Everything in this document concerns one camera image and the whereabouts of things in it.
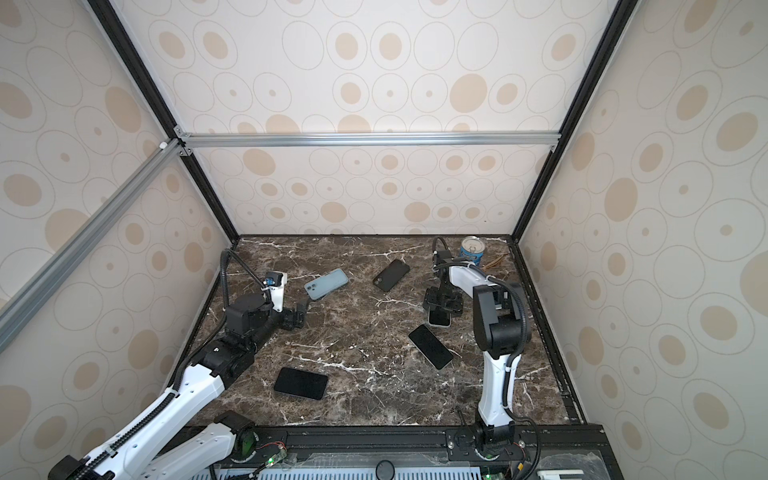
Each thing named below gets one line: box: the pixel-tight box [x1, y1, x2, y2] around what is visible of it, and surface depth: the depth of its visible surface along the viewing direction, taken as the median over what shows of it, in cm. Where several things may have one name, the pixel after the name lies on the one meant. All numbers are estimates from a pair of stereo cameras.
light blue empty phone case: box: [304, 268, 349, 301], surface depth 108 cm
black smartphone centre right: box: [408, 324, 454, 371], surface depth 92 cm
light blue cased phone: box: [428, 306, 452, 327], surface depth 96 cm
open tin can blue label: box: [460, 236, 485, 266], surface depth 105 cm
